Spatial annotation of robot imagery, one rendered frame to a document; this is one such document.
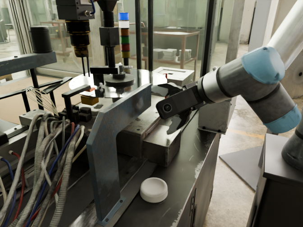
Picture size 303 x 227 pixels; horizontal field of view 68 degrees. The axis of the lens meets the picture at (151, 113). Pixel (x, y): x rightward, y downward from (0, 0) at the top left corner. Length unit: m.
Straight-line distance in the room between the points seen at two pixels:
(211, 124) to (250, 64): 0.44
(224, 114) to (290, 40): 0.34
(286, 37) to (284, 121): 0.20
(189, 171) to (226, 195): 1.07
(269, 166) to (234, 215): 0.89
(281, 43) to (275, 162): 0.36
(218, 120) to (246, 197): 0.99
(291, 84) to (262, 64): 1.20
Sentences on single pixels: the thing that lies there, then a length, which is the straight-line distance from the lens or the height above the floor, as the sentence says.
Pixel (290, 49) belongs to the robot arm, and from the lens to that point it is 0.63.
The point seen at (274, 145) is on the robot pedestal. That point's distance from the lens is 0.88.
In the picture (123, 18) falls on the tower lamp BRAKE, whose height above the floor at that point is 1.14.
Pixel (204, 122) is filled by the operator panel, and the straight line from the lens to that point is 0.87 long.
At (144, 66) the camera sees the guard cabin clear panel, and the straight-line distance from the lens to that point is 1.26.
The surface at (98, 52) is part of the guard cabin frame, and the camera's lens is 1.39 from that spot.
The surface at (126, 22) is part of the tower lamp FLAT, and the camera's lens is 1.04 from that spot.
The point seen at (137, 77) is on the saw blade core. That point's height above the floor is 0.95.
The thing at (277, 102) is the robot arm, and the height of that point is 1.00.
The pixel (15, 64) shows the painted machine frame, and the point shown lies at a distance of 0.76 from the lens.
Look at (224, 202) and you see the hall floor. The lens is 1.67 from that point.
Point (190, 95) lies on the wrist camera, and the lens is 0.55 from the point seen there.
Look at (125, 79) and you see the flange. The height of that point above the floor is 0.96.
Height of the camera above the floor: 1.17
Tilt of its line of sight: 25 degrees down
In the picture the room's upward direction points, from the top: straight up
